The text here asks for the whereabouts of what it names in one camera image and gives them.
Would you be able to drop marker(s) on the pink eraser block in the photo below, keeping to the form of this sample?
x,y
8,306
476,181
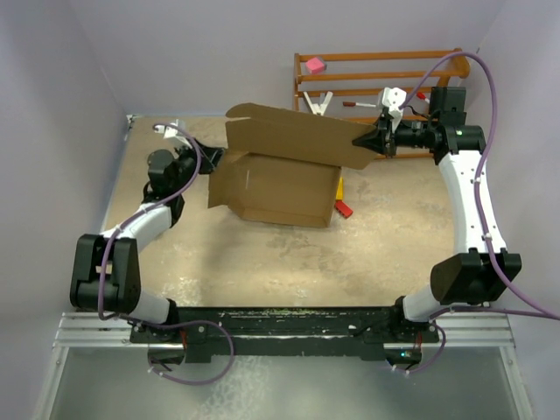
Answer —
x,y
315,65

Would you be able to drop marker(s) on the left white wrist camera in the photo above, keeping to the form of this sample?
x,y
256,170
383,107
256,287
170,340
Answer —
x,y
175,134

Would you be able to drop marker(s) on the red toy brick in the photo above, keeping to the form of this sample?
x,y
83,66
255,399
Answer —
x,y
343,209

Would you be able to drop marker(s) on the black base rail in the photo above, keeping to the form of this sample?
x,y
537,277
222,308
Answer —
x,y
371,333

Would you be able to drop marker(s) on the yellow toy block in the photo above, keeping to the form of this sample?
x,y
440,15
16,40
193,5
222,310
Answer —
x,y
340,190

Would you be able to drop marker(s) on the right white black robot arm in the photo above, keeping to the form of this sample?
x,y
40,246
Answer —
x,y
471,276

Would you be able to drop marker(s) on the brown-capped white marker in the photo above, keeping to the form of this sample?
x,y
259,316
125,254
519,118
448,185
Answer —
x,y
353,104

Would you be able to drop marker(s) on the red-capped white marker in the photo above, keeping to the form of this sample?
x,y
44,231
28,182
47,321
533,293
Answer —
x,y
423,97

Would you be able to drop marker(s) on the brown cardboard box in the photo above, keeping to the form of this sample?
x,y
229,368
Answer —
x,y
283,166

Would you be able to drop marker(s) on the white clamp tool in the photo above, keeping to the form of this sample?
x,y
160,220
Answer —
x,y
318,108

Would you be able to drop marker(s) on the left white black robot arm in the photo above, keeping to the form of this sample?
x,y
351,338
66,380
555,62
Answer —
x,y
106,270

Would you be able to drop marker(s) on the aluminium extrusion frame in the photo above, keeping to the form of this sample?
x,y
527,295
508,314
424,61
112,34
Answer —
x,y
401,225

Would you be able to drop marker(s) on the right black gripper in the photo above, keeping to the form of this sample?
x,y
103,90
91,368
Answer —
x,y
383,141

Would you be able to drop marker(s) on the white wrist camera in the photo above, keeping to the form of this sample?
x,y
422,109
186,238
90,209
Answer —
x,y
175,134
392,99

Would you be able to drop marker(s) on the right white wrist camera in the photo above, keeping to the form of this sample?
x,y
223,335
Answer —
x,y
392,99

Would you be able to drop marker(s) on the wooden three-tier rack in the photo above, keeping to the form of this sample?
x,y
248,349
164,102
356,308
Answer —
x,y
361,76

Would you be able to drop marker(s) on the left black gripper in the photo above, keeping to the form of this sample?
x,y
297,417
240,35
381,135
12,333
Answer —
x,y
210,157

